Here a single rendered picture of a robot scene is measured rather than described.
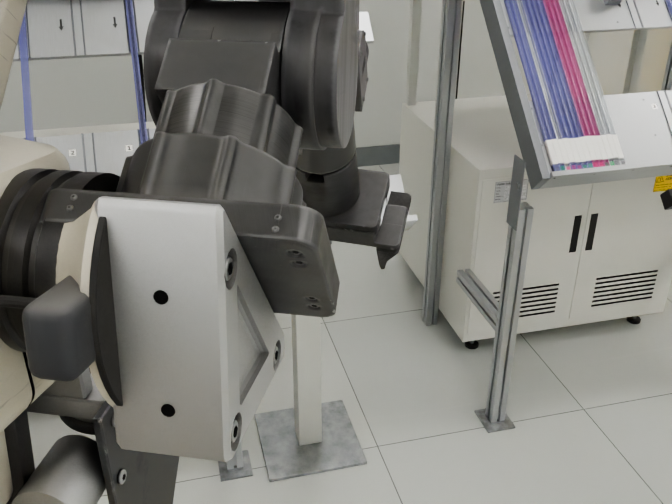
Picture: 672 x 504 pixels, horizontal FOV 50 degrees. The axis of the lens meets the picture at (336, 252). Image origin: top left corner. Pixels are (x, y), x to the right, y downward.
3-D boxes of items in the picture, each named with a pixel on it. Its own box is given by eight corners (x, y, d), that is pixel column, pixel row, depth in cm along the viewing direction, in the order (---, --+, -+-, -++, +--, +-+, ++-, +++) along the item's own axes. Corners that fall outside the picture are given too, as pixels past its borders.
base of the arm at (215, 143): (28, 219, 30) (315, 241, 28) (83, 63, 33) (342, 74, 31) (108, 297, 38) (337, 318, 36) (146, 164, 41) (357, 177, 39)
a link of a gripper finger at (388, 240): (343, 230, 75) (336, 168, 68) (411, 240, 74) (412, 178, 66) (327, 284, 72) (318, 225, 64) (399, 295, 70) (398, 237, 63)
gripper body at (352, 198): (286, 172, 70) (275, 115, 64) (391, 186, 68) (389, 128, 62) (266, 225, 66) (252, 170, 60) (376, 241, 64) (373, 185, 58)
